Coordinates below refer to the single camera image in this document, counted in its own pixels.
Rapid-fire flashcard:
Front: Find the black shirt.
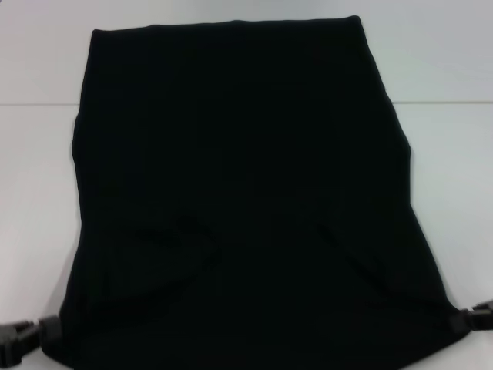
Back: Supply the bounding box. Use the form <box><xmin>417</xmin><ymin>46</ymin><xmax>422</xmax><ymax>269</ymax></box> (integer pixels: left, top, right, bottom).
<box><xmin>41</xmin><ymin>14</ymin><xmax>481</xmax><ymax>370</ymax></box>

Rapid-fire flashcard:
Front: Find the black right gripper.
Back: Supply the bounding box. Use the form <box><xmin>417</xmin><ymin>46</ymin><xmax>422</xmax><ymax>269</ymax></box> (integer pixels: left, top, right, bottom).
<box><xmin>449</xmin><ymin>299</ymin><xmax>493</xmax><ymax>333</ymax></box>

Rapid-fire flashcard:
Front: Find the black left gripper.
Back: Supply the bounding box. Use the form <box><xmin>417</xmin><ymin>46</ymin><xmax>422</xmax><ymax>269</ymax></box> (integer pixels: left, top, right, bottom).
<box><xmin>0</xmin><ymin>314</ymin><xmax>63</xmax><ymax>365</ymax></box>

